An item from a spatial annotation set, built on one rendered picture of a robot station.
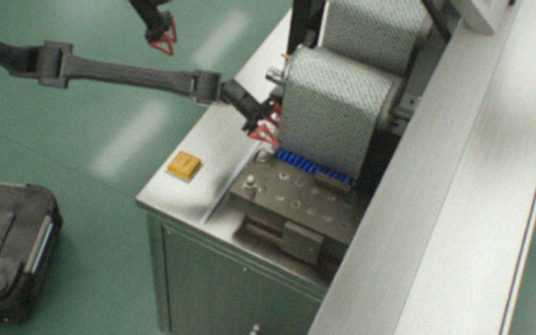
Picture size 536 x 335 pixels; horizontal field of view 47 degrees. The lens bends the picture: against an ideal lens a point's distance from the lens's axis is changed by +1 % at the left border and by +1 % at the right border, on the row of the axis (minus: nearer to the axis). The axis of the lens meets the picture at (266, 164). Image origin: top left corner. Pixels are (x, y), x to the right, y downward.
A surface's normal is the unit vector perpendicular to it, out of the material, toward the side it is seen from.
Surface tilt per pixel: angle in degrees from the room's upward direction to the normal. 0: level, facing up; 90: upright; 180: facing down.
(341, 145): 90
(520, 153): 0
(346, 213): 0
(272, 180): 0
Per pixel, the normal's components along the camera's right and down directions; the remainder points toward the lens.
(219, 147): 0.08, -0.64
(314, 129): -0.44, 0.66
